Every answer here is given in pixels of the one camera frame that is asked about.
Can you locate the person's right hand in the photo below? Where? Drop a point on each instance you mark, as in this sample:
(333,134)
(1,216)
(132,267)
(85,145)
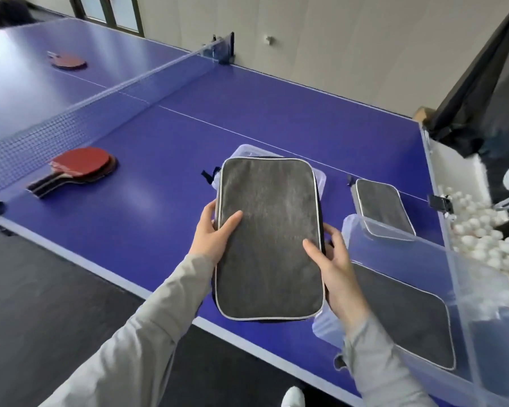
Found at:
(343,283)

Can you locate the person's left hand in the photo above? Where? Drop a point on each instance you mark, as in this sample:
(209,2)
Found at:
(208,241)

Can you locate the person's right thumb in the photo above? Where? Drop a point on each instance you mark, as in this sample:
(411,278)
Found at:
(318,256)

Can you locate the person's left thumb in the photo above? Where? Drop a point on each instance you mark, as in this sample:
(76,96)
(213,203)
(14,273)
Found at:
(230,225)

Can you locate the grey paddle case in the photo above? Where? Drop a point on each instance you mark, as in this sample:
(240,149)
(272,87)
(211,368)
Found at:
(267,233)
(407,322)
(384,207)

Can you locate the person's right forearm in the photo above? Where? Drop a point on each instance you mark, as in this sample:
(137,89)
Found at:
(381,364)

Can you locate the person's left forearm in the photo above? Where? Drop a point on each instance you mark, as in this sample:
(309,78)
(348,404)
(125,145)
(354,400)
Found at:
(144,334)

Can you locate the clear plastic lid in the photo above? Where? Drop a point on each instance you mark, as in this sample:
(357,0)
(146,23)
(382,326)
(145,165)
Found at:
(242,150)

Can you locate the black binder clip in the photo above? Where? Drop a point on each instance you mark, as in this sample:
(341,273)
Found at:
(439,203)

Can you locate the person's white shoe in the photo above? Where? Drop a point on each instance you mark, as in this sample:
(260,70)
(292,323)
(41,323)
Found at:
(293,398)

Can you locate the clear plastic storage bin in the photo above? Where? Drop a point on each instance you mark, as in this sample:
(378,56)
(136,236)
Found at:
(462,300)

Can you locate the black table tennis paddle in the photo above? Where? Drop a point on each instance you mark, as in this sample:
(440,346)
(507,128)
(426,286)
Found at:
(80,178)

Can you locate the red table tennis paddle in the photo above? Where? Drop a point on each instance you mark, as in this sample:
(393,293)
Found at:
(70,62)
(82,161)

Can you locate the pile of white balls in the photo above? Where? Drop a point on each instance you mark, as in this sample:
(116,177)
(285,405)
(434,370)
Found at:
(487,237)

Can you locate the cardboard box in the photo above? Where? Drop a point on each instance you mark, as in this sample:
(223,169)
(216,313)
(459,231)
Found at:
(424,113)

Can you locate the blue table tennis net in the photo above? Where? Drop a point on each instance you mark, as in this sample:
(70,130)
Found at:
(68,122)

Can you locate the dark framed glass door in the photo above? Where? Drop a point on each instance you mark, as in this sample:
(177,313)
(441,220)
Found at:
(110,12)

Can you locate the black ball catch net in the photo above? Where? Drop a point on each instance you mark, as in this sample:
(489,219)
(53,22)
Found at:
(487,80)

